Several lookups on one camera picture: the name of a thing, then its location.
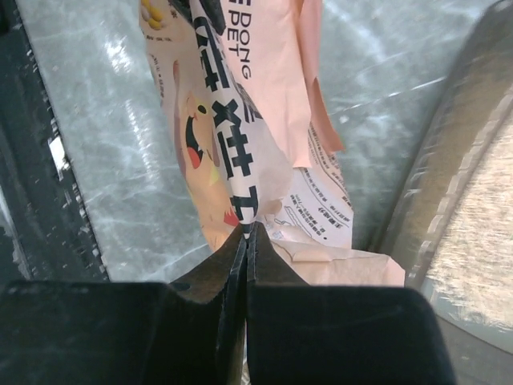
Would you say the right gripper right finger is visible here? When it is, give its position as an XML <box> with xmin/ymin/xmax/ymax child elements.
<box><xmin>247</xmin><ymin>222</ymin><xmax>456</xmax><ymax>384</ymax></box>

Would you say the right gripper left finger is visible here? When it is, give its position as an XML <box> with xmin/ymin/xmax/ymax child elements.
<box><xmin>1</xmin><ymin>228</ymin><xmax>246</xmax><ymax>384</ymax></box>

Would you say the orange cat litter bag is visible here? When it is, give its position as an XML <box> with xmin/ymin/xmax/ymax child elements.
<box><xmin>139</xmin><ymin>1</ymin><xmax>405</xmax><ymax>286</ymax></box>

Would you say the beige cat litter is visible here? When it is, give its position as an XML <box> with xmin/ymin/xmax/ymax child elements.
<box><xmin>427</xmin><ymin>120</ymin><xmax>512</xmax><ymax>333</ymax></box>

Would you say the grey translucent litter box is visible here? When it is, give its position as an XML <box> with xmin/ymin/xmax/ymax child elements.
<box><xmin>374</xmin><ymin>1</ymin><xmax>512</xmax><ymax>353</ymax></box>

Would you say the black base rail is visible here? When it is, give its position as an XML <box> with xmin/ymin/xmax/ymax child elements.
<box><xmin>1</xmin><ymin>1</ymin><xmax>109</xmax><ymax>282</ymax></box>

